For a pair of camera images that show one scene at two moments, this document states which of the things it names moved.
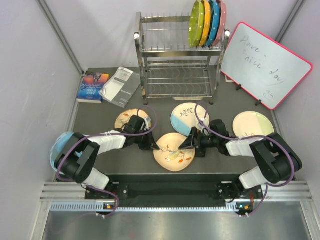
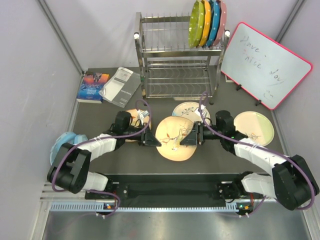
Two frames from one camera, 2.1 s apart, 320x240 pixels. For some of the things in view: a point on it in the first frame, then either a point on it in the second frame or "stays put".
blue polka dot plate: (216, 19) stays put
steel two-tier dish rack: (170, 68) stays put
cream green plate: (252, 123) stays put
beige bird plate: (169, 157) to (170, 131)
